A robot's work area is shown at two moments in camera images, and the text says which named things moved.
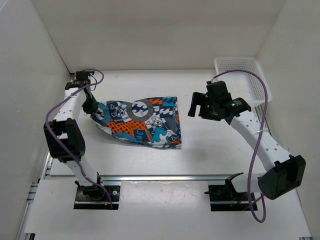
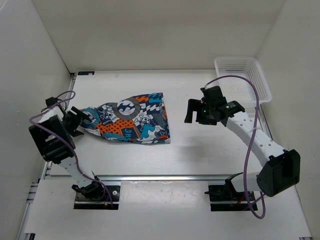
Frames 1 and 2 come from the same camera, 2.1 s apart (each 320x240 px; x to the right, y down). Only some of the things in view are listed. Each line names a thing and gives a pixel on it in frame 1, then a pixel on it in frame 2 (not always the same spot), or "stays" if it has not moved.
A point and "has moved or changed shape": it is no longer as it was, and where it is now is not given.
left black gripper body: [90, 104] → [71, 121]
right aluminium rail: [261, 113] stays
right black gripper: [197, 97] → [194, 105]
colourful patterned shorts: [152, 122] has moved or changed shape
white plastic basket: [243, 84] stays
